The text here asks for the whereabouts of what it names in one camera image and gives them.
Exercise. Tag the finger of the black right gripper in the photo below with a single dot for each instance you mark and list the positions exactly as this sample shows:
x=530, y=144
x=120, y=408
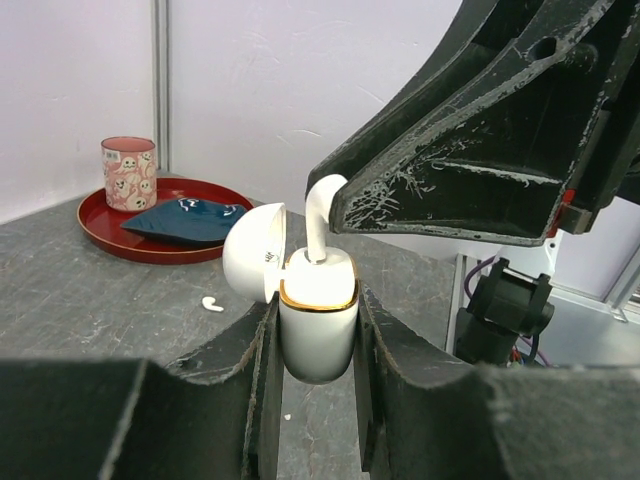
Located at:
x=492, y=164
x=479, y=32

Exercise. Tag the white earbud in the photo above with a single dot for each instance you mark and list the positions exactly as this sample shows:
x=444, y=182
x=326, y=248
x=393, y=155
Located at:
x=317, y=209
x=209, y=303

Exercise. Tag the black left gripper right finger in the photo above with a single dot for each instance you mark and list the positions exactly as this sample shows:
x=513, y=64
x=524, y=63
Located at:
x=424, y=414

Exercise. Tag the white earbud charging case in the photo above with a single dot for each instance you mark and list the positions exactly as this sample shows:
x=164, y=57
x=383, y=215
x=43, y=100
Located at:
x=317, y=303

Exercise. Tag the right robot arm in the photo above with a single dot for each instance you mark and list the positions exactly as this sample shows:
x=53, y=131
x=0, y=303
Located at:
x=513, y=299

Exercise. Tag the red round tray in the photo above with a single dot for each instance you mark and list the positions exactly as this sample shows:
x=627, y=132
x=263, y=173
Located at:
x=102, y=224

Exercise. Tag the pink patterned mug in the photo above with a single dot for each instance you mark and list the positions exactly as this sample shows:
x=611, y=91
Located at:
x=130, y=173

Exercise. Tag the blue leaf-shaped dish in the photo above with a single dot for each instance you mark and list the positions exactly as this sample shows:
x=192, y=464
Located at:
x=187, y=221

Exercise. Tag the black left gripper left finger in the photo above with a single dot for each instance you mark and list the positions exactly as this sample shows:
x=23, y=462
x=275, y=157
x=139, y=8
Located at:
x=213, y=413

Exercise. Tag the right aluminium frame post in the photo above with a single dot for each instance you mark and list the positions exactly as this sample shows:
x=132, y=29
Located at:
x=161, y=80

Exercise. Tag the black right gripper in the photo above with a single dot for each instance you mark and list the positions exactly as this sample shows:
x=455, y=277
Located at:
x=609, y=165

